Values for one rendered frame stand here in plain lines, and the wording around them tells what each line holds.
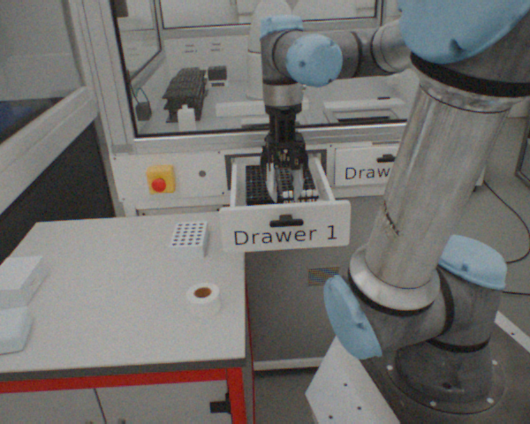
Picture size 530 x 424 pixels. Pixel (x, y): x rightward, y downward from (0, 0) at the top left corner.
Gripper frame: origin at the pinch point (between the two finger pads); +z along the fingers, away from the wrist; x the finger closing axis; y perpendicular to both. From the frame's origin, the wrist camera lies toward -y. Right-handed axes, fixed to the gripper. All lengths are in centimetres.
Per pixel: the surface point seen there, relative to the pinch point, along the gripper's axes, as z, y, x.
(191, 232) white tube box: 17.3, -16.3, -23.4
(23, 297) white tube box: 18, 5, -58
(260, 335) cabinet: 74, -37, -7
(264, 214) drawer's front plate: 5.1, -1.3, -4.5
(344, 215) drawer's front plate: 6.6, -1.0, 13.3
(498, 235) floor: 97, -125, 132
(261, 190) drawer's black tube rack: 6.5, -16.4, -4.6
